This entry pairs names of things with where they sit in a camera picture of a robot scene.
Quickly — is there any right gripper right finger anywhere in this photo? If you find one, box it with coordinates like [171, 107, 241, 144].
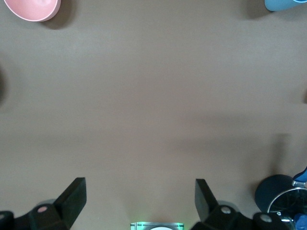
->
[191, 178, 292, 230]

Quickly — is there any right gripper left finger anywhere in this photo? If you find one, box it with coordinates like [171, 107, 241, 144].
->
[0, 177, 87, 230]

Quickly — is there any glass lid blue knob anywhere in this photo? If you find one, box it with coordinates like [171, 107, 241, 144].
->
[267, 186, 307, 230]

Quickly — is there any pink bowl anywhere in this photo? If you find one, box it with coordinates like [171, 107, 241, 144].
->
[3, 0, 61, 23]

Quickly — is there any blue cup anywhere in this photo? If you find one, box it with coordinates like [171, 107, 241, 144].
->
[264, 0, 307, 12]

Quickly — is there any black saucepan blue handle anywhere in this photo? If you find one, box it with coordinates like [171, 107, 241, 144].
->
[254, 165, 307, 230]

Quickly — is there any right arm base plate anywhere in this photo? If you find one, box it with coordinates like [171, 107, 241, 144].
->
[130, 222, 185, 230]

